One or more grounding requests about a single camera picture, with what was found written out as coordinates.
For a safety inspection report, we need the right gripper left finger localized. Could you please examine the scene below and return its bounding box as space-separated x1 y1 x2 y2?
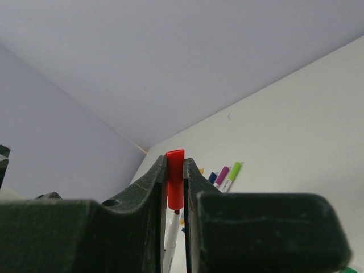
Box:
1 156 167 272

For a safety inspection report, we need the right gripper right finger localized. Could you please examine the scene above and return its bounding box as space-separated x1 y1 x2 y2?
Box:
183 158 352 272

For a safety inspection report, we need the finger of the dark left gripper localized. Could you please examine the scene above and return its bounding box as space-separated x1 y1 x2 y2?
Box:
34 192 62 200

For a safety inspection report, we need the red whiteboard marker pen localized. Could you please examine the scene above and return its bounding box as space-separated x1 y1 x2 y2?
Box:
162 210 181 273

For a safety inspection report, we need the blue whiteboard marker pen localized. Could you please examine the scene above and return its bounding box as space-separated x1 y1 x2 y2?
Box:
208 172 219 184

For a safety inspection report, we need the purple whiteboard marker pen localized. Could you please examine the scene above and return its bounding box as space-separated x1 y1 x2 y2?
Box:
213 166 230 188

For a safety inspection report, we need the yellow whiteboard marker pen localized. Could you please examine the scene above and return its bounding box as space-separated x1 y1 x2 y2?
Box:
219 162 243 193

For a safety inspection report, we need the red pen cap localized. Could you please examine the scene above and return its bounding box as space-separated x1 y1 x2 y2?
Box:
165 149 185 210

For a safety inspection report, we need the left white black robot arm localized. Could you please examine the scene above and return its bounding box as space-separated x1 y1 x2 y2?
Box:
1 145 62 201

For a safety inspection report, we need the dark green pen cap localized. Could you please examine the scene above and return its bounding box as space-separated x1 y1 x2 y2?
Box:
340 267 359 273

